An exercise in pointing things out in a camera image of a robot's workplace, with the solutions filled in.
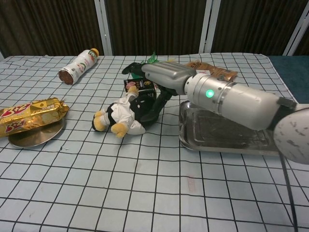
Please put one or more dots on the green feather shuttlecock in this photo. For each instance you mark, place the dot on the green feather shuttlecock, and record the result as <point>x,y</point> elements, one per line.
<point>152,59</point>

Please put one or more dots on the black white plush toy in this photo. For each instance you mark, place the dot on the black white plush toy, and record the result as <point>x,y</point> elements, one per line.
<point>120,116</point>

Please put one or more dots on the brown food pouch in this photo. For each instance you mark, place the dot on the brown food pouch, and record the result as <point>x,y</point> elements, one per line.
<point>217,71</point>

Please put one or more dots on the white black checkered tablecloth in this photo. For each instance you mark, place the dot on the white black checkered tablecloth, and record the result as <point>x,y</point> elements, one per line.
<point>144,169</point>

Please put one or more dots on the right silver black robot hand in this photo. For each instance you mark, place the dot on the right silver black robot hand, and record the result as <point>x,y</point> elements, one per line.
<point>169,75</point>

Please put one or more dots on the round steel plate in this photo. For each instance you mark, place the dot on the round steel plate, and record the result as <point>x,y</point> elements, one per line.
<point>36,140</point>

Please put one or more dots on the gold foil snack packet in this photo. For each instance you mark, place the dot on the gold foil snack packet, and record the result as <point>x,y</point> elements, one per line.
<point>29,116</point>

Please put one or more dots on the black drink carton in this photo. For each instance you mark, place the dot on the black drink carton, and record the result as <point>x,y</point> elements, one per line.
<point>142,84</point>

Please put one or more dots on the white yellow-capped drink bottle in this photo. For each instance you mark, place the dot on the white yellow-capped drink bottle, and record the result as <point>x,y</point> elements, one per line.
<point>79,65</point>

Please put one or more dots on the rectangular steel tray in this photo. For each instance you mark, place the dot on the rectangular steel tray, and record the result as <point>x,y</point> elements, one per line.
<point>205,130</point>

